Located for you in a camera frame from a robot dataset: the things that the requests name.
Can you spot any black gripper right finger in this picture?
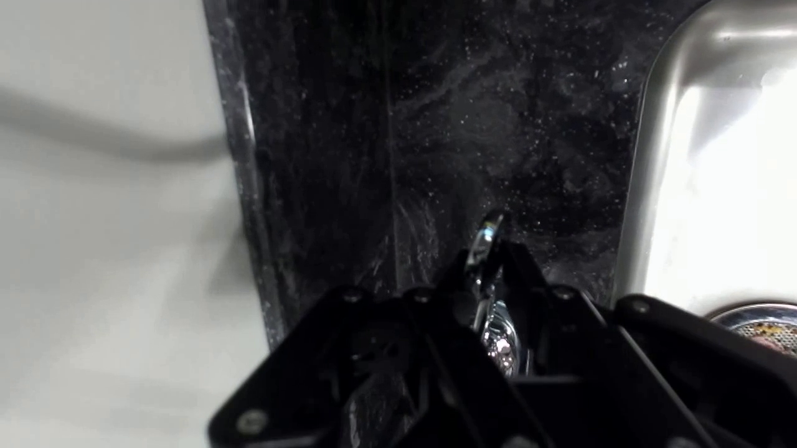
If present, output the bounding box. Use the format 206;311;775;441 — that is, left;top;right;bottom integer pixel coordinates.
496;242;797;448

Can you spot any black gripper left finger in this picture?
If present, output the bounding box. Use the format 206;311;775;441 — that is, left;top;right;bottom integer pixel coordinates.
206;246;532;448

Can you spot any round metal sink drain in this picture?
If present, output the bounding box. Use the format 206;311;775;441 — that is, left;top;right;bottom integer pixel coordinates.
708;302;797;362

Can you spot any stainless steel sink basin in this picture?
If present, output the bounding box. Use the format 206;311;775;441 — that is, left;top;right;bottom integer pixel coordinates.
615;0;797;337

